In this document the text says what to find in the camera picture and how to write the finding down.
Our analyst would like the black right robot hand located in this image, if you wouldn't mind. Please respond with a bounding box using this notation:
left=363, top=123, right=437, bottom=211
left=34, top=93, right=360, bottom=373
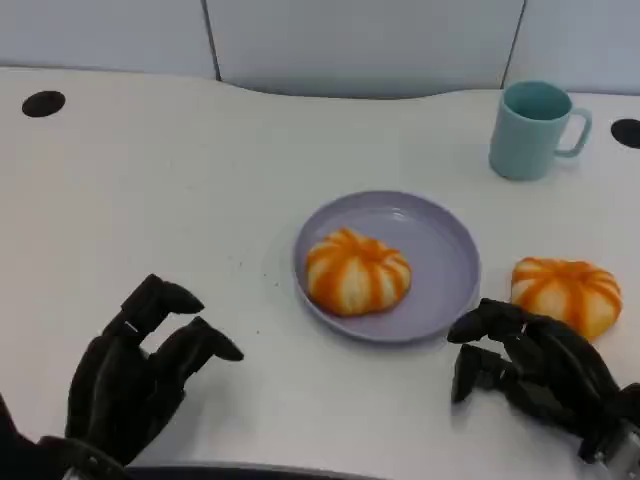
left=447, top=298, right=640, bottom=461

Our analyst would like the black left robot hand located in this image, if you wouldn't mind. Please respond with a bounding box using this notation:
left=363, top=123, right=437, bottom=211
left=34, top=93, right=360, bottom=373
left=64, top=273, right=245, bottom=466

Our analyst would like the orange and white bread roll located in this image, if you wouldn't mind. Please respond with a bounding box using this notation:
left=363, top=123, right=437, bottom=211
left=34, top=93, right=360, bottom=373
left=510, top=256, right=623, bottom=341
left=305, top=227, right=414, bottom=318

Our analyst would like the lilac plate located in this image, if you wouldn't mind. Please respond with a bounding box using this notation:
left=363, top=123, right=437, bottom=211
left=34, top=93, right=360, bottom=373
left=292, top=190, right=482, bottom=344

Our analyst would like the pale green mug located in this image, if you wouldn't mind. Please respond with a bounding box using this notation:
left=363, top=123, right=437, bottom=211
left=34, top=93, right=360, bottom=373
left=488, top=80, right=593, bottom=181

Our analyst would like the grey partition panel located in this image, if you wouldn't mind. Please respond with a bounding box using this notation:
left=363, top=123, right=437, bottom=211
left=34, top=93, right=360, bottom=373
left=203, top=0, right=526, bottom=99
left=499, top=0, right=640, bottom=95
left=0, top=0, right=222, bottom=82

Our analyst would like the black table cable hole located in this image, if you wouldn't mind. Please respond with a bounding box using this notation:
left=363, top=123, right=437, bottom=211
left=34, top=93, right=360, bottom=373
left=610, top=118, right=640, bottom=149
left=21, top=90, right=67, bottom=119

